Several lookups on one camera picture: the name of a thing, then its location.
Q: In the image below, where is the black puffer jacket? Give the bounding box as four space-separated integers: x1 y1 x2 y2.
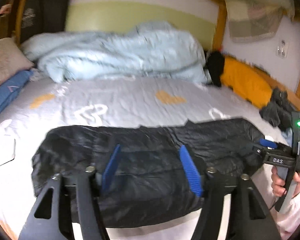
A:
31 118 264 228

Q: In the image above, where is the dark grey clothes pile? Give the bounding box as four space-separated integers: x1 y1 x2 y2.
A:
259 87 295 132

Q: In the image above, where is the right hand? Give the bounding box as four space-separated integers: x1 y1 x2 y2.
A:
270 165 300 198

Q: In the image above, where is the orange yellow cushion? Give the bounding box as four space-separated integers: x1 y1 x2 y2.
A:
221 56 273 109

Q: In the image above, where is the white desk lamp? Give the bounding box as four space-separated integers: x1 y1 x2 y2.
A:
0 136 16 166

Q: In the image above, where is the black cloth by cushion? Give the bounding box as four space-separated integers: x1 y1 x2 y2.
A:
204 51 225 87

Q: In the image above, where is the blue pillow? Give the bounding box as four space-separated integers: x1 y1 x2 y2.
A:
0 70 33 113

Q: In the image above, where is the plaid hanging curtain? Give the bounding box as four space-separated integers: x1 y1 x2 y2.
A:
225 0 295 43

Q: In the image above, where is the grey patterned bed sheet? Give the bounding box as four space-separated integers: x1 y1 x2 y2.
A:
0 77 283 238

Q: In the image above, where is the light blue duvet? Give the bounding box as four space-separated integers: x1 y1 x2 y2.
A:
21 21 211 84

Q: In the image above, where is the beige pillow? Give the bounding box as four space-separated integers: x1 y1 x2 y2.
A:
0 37 34 85

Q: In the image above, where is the black garment bag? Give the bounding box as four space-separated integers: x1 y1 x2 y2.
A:
20 0 70 43

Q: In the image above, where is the wooden bed frame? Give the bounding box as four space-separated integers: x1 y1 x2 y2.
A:
7 0 300 118

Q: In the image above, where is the white wall socket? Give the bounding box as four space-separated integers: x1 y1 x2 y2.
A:
276 40 289 59

